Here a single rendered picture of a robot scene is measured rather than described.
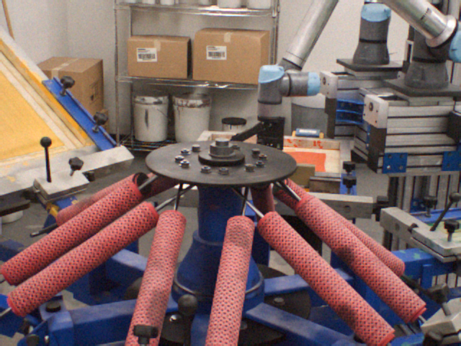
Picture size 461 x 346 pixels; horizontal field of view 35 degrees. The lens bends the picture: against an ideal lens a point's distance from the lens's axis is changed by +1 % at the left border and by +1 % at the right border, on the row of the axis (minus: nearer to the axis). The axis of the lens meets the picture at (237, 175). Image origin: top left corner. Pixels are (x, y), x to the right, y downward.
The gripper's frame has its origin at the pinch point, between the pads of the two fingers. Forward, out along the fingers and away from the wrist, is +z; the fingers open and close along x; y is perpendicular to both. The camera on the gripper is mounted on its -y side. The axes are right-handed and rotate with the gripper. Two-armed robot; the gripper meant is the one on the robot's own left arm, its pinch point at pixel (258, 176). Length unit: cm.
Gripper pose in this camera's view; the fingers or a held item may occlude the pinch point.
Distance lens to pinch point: 231.0
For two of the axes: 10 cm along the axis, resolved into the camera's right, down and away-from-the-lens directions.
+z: -0.5, 9.5, 3.0
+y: 9.9, 0.9, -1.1
